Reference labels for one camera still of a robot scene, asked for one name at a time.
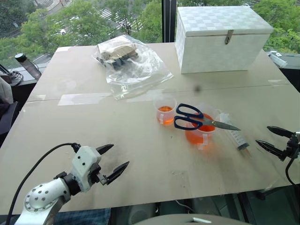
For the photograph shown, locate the white checkered lidded box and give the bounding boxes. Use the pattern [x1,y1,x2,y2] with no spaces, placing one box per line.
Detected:
[175,6,274,75]

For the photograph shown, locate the thin white cable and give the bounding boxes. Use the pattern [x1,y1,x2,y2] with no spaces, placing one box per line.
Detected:
[174,199,196,214]

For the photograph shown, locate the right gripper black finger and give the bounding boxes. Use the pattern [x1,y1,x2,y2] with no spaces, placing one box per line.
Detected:
[266,126,295,139]
[255,139,288,160]

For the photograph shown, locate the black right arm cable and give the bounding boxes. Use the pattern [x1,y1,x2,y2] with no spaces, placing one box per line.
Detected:
[285,158,300,188]

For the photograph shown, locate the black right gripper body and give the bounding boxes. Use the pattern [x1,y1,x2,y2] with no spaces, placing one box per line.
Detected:
[279,132,300,162]

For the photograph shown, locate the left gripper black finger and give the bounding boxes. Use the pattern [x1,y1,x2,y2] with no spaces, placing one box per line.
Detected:
[104,161,130,186]
[96,144,114,155]

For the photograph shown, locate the large clear cup orange liquid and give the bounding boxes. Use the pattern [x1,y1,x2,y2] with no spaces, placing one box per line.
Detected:
[184,102,222,150]

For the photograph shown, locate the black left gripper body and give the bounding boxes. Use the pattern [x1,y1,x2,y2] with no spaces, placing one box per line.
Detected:
[90,163,109,186]

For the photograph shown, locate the black window frame post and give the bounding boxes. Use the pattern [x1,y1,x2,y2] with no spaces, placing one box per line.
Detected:
[162,0,178,44]

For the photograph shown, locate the tan block inside bag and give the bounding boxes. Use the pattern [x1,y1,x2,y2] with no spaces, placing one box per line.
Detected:
[101,45,139,63]

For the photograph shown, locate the dark drinking bottle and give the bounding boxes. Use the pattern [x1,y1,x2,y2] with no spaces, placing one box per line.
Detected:
[14,53,42,80]

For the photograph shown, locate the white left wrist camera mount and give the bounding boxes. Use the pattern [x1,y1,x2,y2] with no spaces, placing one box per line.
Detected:
[71,145,102,193]

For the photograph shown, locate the tangled black cables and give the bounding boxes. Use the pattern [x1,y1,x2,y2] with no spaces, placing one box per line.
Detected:
[8,70,24,86]

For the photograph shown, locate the black items inside bag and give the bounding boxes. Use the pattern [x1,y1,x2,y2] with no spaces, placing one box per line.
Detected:
[112,57,132,70]

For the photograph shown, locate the small clear cup orange liquid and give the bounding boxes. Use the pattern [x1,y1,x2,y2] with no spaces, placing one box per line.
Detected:
[153,97,177,126]

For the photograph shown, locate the grey cloth on chair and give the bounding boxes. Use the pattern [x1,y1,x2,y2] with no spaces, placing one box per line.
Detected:
[0,76,15,105]

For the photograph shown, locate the blue-handled scissors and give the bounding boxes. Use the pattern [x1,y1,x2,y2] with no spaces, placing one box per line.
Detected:
[173,103,241,131]

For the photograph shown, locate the blue denim cloth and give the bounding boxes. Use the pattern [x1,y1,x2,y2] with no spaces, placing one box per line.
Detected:
[53,207,112,225]

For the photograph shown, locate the clear plastic zip bag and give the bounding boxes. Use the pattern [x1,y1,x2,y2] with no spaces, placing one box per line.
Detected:
[91,35,174,101]

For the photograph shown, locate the clear plastic syringe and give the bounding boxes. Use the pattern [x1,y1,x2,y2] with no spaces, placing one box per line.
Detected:
[217,112,253,158]

